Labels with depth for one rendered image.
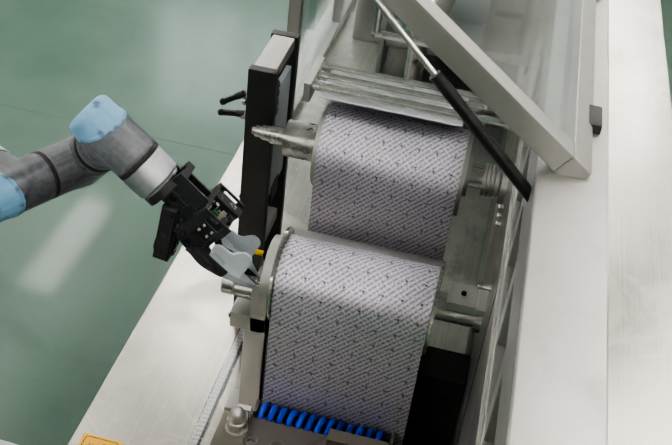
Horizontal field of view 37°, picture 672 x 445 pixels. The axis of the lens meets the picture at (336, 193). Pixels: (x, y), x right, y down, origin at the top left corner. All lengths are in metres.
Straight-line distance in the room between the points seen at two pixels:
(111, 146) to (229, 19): 3.69
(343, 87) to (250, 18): 3.52
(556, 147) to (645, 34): 0.97
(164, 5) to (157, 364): 3.50
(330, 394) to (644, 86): 0.78
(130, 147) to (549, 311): 0.73
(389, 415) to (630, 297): 0.47
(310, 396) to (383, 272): 0.26
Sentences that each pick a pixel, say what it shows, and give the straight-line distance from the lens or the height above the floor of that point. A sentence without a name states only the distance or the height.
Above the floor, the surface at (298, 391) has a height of 1.07.
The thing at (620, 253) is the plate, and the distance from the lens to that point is 1.45.
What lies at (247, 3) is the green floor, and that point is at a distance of 5.32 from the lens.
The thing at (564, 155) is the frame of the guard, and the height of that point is 1.68.
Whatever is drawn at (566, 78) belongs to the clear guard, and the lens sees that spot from 1.32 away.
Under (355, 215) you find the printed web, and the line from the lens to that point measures 1.70.
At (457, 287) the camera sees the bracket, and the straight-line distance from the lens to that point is 1.55.
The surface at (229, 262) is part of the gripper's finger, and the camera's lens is 1.54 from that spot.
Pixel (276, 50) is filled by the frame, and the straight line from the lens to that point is 1.79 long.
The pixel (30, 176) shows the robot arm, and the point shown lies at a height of 1.40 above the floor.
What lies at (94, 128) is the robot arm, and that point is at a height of 1.48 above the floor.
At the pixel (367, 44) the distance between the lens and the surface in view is 2.44.
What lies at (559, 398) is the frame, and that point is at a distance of 0.89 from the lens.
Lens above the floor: 2.27
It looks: 35 degrees down
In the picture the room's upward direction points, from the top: 8 degrees clockwise
